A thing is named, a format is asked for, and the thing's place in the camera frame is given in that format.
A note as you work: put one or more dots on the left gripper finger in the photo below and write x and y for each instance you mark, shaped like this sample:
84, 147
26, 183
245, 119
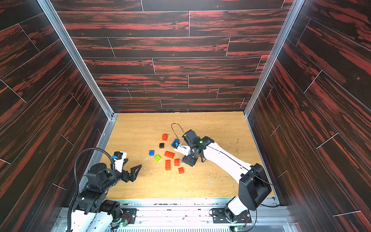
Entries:
134, 171
124, 161

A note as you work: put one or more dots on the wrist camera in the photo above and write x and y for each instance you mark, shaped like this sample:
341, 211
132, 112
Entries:
185, 150
117, 157

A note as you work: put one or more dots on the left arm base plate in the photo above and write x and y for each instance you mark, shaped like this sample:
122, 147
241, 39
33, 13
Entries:
128, 217

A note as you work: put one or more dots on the aluminium front rail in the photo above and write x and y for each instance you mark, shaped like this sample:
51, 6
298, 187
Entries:
192, 215

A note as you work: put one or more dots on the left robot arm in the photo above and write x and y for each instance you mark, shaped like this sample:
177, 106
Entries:
91, 211

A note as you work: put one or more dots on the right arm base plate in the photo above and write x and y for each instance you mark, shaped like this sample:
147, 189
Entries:
223, 215

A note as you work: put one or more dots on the aluminium corner post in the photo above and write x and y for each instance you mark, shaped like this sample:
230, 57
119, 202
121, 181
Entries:
65, 38
282, 36

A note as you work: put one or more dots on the green square lego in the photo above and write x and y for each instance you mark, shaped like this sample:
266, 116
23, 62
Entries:
157, 157

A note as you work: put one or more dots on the right aluminium corner post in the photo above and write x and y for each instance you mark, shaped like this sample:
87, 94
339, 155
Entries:
282, 36

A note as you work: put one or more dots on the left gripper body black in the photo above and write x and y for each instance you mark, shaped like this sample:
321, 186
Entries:
118, 176

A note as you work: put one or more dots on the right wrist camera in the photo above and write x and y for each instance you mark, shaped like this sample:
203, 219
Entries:
185, 150

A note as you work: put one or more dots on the left aluminium corner post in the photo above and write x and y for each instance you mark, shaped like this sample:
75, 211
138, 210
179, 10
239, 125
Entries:
65, 38

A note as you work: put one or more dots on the red long lego upright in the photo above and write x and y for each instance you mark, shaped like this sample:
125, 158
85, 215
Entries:
167, 165

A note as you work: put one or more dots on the red long lego centre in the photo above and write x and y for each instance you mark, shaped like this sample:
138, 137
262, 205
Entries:
169, 154

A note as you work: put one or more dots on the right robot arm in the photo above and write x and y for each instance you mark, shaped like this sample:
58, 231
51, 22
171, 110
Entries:
253, 184

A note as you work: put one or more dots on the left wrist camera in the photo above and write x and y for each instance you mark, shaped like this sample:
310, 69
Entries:
117, 157

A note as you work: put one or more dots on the blue long lego far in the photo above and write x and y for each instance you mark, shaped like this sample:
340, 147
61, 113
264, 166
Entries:
175, 143

